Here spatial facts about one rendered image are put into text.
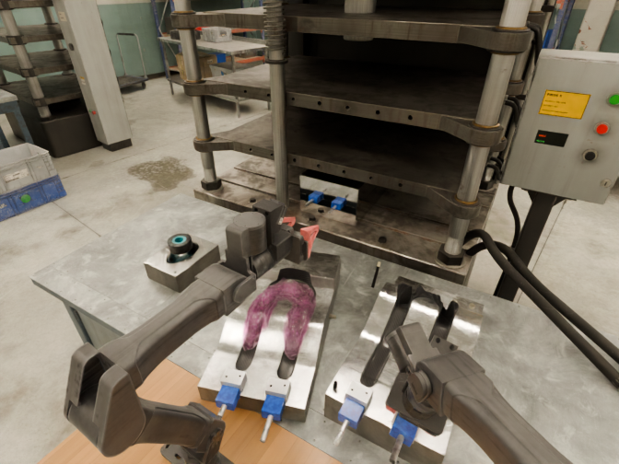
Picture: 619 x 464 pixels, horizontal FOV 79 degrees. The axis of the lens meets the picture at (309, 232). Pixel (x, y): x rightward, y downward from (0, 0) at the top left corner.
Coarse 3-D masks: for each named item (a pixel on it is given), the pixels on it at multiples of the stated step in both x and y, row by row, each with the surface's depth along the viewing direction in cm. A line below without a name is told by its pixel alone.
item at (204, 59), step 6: (180, 54) 601; (198, 54) 608; (204, 54) 607; (210, 54) 603; (180, 60) 606; (204, 60) 589; (210, 60) 595; (216, 60) 602; (180, 66) 615; (204, 66) 592; (180, 72) 623; (204, 72) 595; (210, 72) 602; (186, 78) 616
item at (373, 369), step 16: (400, 288) 102; (416, 288) 101; (400, 304) 104; (400, 320) 98; (448, 320) 101; (384, 336) 96; (432, 336) 94; (384, 352) 93; (368, 368) 89; (368, 384) 85
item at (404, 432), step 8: (392, 424) 71; (400, 424) 71; (408, 424) 71; (392, 432) 71; (400, 432) 70; (408, 432) 70; (416, 432) 73; (400, 440) 69; (408, 440) 70; (400, 448) 68; (392, 456) 66
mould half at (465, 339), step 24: (384, 288) 104; (432, 288) 115; (384, 312) 99; (408, 312) 98; (432, 312) 97; (456, 312) 97; (480, 312) 107; (360, 336) 97; (456, 336) 92; (360, 360) 90; (384, 384) 85; (336, 408) 83; (384, 408) 80; (360, 432) 83; (384, 432) 78; (408, 456) 78; (432, 456) 74
